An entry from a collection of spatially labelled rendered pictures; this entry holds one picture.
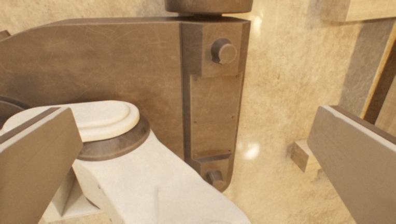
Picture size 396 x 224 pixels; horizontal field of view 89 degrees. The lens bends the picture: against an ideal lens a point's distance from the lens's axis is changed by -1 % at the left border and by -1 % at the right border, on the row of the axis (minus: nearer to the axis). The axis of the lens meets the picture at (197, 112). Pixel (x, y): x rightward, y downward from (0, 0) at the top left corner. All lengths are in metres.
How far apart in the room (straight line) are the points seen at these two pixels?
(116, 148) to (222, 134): 0.30
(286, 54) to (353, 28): 0.26
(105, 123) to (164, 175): 0.12
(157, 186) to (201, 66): 0.25
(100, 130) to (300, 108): 0.76
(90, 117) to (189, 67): 0.22
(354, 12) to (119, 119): 0.67
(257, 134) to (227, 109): 0.38
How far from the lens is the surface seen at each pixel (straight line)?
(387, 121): 1.05
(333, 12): 0.78
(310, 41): 0.82
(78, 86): 0.50
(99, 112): 0.37
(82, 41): 0.46
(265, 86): 0.78
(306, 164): 0.98
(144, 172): 0.31
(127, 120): 0.35
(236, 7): 0.45
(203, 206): 0.23
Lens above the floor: 0.61
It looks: 58 degrees down
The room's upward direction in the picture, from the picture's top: 155 degrees clockwise
